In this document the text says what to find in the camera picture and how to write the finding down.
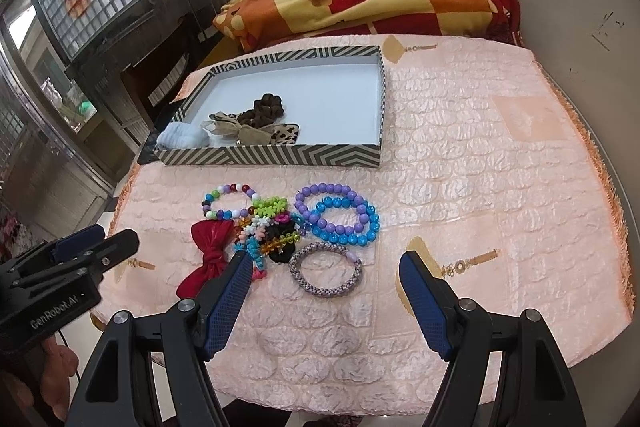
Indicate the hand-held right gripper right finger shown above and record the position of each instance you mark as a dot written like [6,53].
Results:
[422,302]

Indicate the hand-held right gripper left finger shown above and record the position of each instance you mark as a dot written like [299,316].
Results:
[225,302]

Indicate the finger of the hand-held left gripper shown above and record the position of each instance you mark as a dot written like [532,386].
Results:
[120,247]
[80,239]

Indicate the black scrunchie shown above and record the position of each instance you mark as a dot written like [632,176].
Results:
[275,237]

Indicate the striped cardboard box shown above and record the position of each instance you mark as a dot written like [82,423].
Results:
[310,97]

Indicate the person's left hand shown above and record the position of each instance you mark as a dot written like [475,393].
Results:
[57,369]

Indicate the white fluffy scrunchie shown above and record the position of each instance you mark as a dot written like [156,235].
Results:
[182,137]

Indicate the pink quilted tablecloth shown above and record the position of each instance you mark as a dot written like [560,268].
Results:
[475,182]

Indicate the beige bow hair clip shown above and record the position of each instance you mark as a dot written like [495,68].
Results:
[222,122]

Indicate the leopard print hair clip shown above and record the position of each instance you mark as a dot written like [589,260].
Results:
[282,134]

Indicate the brown scrunchie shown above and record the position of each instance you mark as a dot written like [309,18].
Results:
[262,107]

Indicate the orange red patterned blanket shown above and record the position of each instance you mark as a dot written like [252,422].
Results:
[375,2]

